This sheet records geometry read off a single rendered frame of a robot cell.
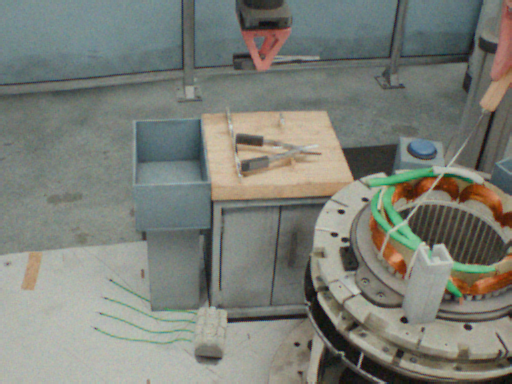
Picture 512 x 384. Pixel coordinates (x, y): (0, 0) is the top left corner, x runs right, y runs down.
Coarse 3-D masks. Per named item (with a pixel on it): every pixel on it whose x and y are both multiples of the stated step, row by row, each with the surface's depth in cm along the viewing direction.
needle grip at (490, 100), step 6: (510, 66) 65; (510, 72) 65; (504, 78) 66; (510, 78) 66; (492, 84) 67; (498, 84) 66; (504, 84) 66; (492, 90) 67; (498, 90) 66; (504, 90) 66; (486, 96) 67; (492, 96) 67; (498, 96) 67; (480, 102) 68; (486, 102) 67; (492, 102) 67; (498, 102) 67; (486, 108) 68; (492, 108) 67
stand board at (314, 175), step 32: (224, 128) 106; (256, 128) 106; (288, 128) 106; (320, 128) 107; (224, 160) 100; (288, 160) 100; (320, 160) 100; (224, 192) 96; (256, 192) 96; (288, 192) 96; (320, 192) 97
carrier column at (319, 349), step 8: (320, 344) 92; (312, 352) 94; (320, 352) 93; (328, 352) 93; (312, 360) 95; (320, 360) 94; (312, 368) 96; (320, 368) 95; (312, 376) 96; (320, 376) 96
